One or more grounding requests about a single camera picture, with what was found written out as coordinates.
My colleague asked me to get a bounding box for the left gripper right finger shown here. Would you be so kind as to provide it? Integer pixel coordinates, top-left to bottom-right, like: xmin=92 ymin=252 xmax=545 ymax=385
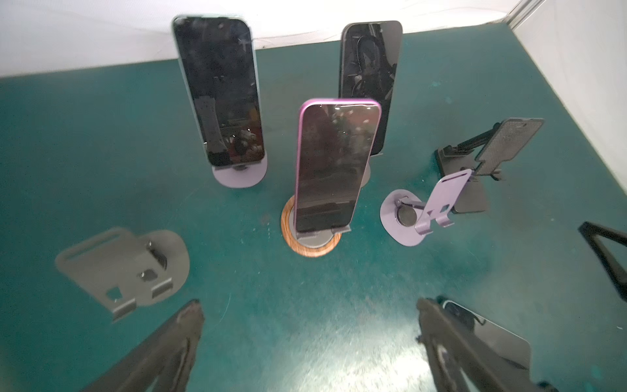
xmin=416 ymin=298 xmax=539 ymax=391

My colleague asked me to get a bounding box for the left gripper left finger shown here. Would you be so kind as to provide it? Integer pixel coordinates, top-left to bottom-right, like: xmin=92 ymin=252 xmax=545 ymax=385
xmin=83 ymin=300 xmax=205 ymax=391

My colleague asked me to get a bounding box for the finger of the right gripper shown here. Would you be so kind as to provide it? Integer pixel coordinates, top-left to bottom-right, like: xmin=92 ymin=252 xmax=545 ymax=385
xmin=578 ymin=221 xmax=626 ymax=302

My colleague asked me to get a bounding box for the silver-edged phone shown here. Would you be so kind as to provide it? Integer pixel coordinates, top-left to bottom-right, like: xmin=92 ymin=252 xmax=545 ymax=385
xmin=442 ymin=300 xmax=532 ymax=374

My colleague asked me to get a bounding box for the grey phone stand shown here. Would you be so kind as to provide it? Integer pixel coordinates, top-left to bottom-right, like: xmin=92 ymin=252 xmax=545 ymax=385
xmin=55 ymin=227 xmax=190 ymax=322

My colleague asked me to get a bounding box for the purple phone stand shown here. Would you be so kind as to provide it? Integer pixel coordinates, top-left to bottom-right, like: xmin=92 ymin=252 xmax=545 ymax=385
xmin=380 ymin=169 xmax=472 ymax=247

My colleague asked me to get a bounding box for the wooden base phone stand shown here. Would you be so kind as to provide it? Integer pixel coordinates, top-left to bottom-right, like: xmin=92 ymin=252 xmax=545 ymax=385
xmin=280 ymin=196 xmax=342 ymax=258

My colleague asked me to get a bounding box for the black folding phone stand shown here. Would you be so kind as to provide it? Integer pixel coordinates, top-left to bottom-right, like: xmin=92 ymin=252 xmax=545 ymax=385
xmin=435 ymin=118 xmax=545 ymax=214

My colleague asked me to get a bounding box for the pink-edged phone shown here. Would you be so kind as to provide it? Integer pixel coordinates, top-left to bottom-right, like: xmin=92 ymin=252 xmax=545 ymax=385
xmin=294 ymin=98 xmax=381 ymax=235

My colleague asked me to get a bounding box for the back right dark phone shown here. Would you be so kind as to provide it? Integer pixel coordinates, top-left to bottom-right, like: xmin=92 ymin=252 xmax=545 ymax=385
xmin=339 ymin=21 xmax=403 ymax=155

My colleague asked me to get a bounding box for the back left phone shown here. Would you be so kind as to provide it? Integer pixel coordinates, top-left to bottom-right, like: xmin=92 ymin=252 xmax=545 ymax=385
xmin=171 ymin=16 xmax=265 ymax=168

